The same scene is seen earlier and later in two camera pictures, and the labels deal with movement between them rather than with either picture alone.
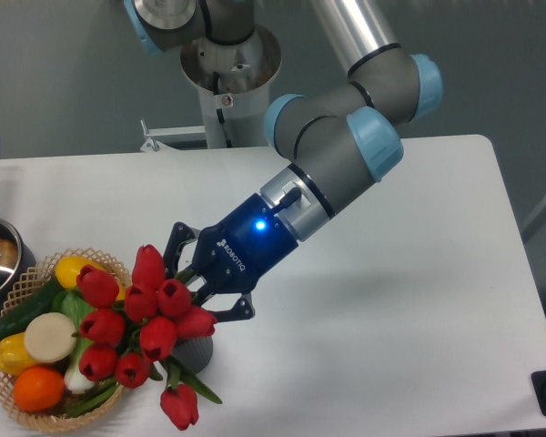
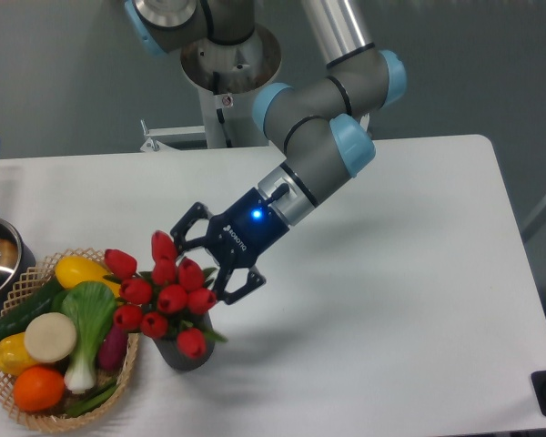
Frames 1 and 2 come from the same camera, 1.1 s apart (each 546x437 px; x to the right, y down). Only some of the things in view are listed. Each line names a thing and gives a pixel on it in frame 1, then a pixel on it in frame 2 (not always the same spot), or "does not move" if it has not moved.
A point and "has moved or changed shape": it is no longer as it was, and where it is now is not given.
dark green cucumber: (15, 322) does not move
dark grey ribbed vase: (194, 351) to (170, 351)
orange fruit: (38, 389) does not move
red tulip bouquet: (138, 336) has moved or changed shape
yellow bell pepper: (11, 355) does not move
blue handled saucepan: (6, 259) does not move
